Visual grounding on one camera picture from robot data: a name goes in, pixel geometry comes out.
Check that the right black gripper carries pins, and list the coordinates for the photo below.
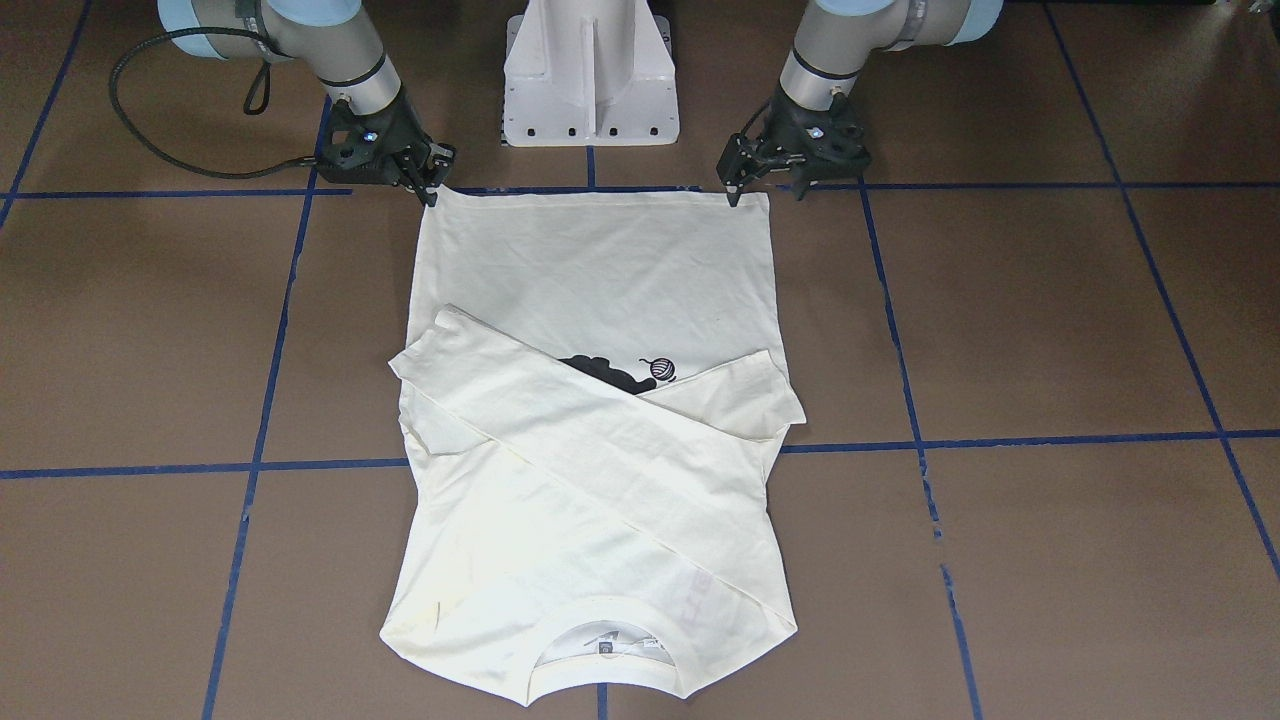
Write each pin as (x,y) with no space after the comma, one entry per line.
(403,118)

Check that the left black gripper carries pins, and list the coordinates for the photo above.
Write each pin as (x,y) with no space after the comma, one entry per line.
(789,117)

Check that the cream long-sleeve shirt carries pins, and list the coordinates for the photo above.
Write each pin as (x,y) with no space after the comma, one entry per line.
(592,394)

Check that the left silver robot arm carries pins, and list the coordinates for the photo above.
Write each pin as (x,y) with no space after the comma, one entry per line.
(835,39)

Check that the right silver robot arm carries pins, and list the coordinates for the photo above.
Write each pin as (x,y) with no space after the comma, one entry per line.
(335,39)

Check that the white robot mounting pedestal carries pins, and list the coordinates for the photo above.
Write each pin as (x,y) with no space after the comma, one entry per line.
(589,73)

